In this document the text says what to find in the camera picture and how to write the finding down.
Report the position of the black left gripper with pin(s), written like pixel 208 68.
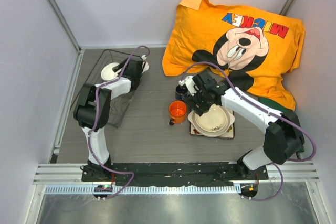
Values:
pixel 118 67

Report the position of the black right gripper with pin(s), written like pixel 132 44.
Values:
pixel 203 107

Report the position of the white ribbed bowl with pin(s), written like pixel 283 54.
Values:
pixel 108 73

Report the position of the orange mug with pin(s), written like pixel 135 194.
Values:
pixel 177 112

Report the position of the blue mug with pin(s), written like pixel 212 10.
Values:
pixel 181 92

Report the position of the small cream plate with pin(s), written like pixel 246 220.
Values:
pixel 214 120

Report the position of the large white oval dish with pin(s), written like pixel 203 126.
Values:
pixel 231 119

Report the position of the black wire dish rack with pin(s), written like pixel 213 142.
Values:
pixel 90 72

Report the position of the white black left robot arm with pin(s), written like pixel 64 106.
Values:
pixel 92 112

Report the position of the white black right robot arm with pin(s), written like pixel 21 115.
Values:
pixel 282 135

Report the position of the orange Mickey pillow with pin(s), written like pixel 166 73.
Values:
pixel 253 47

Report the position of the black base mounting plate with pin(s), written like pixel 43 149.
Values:
pixel 205 174

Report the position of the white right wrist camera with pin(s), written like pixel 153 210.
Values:
pixel 190 85

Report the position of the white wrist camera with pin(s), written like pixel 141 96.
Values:
pixel 190 85
pixel 145 64

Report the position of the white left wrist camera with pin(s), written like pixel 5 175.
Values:
pixel 145 64

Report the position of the aluminium frame rail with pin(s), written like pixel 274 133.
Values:
pixel 292 172

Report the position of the white slotted cable duct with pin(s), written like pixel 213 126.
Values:
pixel 96 189

